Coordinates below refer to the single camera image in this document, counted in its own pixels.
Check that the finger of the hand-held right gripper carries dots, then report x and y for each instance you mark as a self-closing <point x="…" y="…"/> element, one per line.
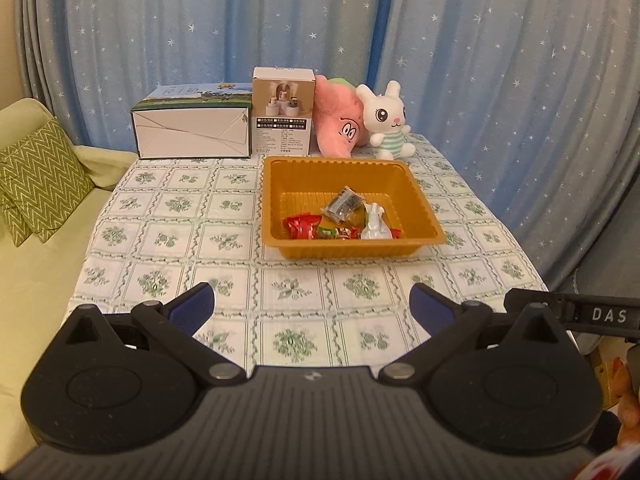
<point x="535" y="301"/>

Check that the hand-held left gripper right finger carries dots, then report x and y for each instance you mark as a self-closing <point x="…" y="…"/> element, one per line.
<point x="431" y="306"/>

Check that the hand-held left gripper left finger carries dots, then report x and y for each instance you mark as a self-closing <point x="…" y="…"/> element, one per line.
<point x="192" y="305"/>

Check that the red twisted-end snack packet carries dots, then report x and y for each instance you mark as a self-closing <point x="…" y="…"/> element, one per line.
<point x="396" y="233"/>

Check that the green and silver snack packet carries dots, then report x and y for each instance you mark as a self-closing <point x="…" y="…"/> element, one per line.
<point x="375" y="222"/>

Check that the small red snack packet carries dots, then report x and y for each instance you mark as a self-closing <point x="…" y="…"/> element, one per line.
<point x="347" y="234"/>

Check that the black snack packet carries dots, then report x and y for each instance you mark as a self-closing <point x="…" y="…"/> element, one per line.
<point x="344" y="205"/>

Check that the large red snack packet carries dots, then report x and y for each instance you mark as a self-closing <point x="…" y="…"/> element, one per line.
<point x="302" y="227"/>

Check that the orange plastic tray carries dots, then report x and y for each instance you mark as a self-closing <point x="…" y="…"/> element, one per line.
<point x="350" y="180"/>

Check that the person's right hand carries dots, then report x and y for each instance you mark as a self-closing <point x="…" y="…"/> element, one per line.
<point x="629" y="390"/>

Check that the dark cloth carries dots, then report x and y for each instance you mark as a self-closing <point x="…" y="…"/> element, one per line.
<point x="600" y="270"/>

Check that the person's red white clothing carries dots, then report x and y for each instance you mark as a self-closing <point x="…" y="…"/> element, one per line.
<point x="612" y="462"/>

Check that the pale green sofa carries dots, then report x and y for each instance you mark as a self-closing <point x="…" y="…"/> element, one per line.
<point x="35" y="280"/>

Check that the long white green box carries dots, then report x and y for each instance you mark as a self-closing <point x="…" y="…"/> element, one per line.
<point x="192" y="130"/>

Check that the white rabbit plush toy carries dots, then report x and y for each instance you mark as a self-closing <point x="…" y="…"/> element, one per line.
<point x="387" y="120"/>

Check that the green zigzag cushion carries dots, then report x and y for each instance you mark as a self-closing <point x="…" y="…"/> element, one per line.
<point x="15" y="222"/>
<point x="45" y="175"/>

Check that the pink star plush toy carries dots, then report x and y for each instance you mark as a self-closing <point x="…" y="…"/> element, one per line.
<point x="337" y="120"/>

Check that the small white product box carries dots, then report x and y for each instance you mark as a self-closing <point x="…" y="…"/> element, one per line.
<point x="282" y="110"/>

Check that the blue star curtain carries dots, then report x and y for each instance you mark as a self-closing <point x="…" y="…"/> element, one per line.
<point x="525" y="85"/>
<point x="200" y="20"/>

